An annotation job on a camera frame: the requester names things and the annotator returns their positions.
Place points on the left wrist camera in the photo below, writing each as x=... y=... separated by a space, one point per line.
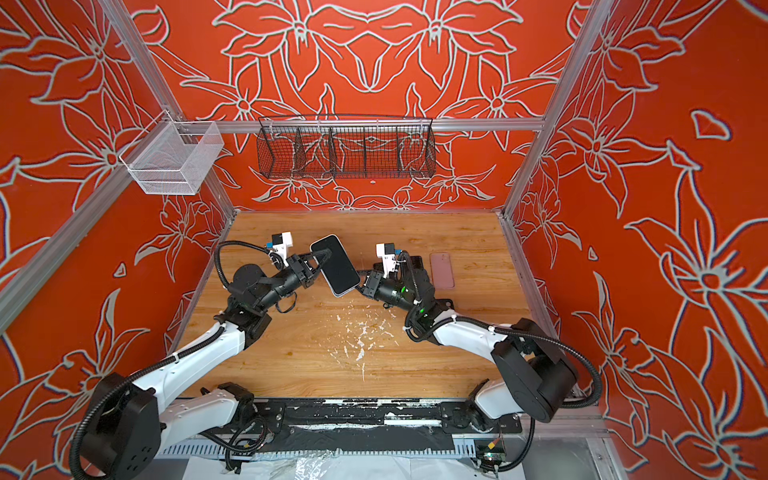
x=279 y=247

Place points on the black phone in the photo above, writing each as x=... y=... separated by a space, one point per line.
x=339 y=272

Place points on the small green circuit board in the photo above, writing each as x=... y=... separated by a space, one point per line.
x=490 y=456

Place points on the clear plastic bin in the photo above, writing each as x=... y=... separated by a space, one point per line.
x=173 y=158

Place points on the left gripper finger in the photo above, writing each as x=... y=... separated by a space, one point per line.
x=318 y=258
x=313 y=274

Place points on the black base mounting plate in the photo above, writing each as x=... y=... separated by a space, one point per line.
x=420 y=427

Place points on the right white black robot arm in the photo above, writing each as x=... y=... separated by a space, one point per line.
x=535 y=375

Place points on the black wire basket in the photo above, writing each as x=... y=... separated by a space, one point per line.
x=352 y=147

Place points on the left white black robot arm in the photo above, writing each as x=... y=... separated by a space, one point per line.
x=131 y=418

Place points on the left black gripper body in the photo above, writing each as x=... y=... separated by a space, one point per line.
x=293 y=278

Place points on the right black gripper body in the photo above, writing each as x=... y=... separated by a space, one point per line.
x=389 y=291

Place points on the pink clear phone case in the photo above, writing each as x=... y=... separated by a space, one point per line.
x=442 y=271

